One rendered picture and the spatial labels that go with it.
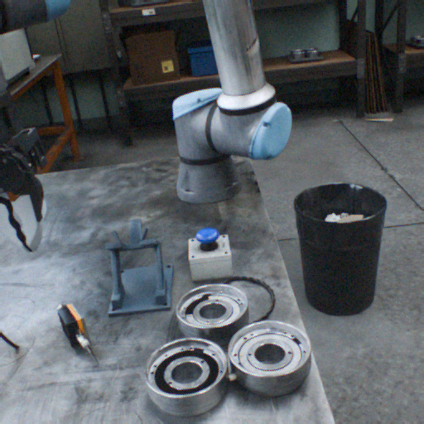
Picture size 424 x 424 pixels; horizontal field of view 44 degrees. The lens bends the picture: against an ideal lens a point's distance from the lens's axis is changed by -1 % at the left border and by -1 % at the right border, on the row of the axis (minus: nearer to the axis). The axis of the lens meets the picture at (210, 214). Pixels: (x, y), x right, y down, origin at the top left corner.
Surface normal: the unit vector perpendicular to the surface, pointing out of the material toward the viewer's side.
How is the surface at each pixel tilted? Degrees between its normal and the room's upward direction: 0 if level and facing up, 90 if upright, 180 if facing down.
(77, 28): 90
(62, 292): 0
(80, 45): 90
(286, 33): 90
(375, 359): 0
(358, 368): 0
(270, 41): 90
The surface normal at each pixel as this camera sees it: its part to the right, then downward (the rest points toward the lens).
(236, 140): -0.59, 0.56
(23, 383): -0.11, -0.89
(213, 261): 0.04, 0.44
